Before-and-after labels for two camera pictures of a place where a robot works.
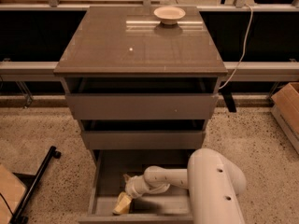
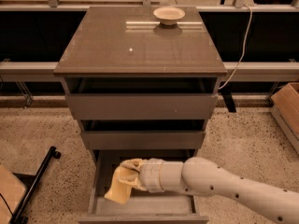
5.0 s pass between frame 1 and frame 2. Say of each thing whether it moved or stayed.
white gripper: moved
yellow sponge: moved
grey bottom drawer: stayed
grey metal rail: stayed
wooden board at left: stayed
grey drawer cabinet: stayed
